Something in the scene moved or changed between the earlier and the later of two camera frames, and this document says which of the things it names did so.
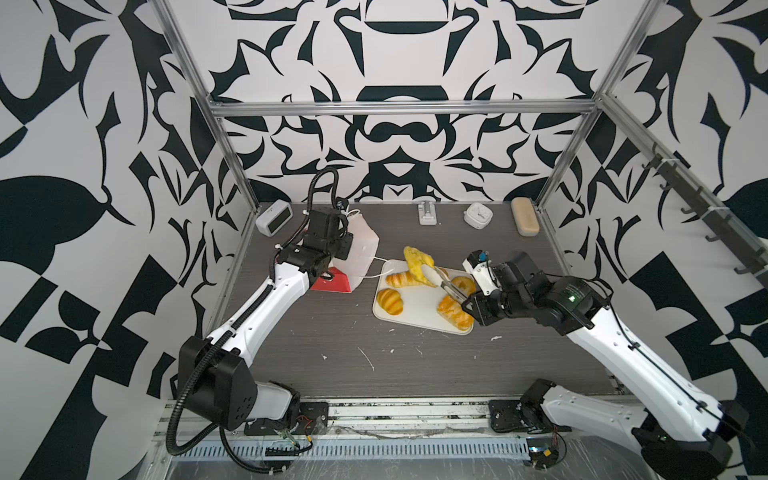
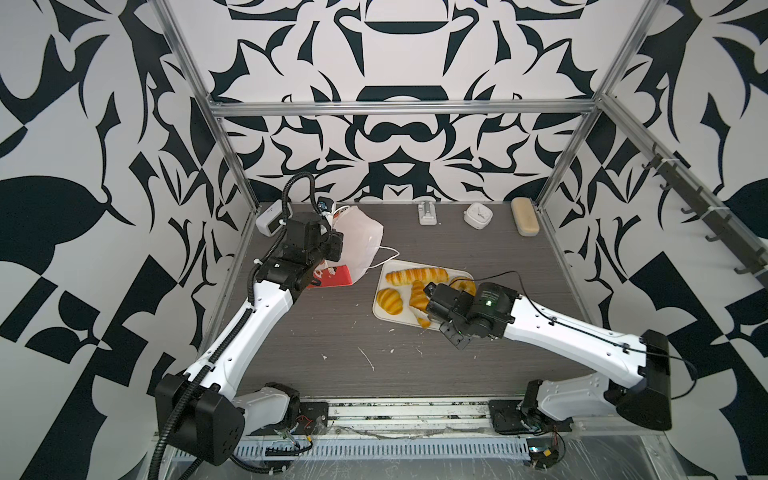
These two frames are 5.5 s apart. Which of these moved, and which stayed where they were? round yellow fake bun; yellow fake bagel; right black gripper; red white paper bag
Moved: right black gripper
Stayed: round yellow fake bun; yellow fake bagel; red white paper bag
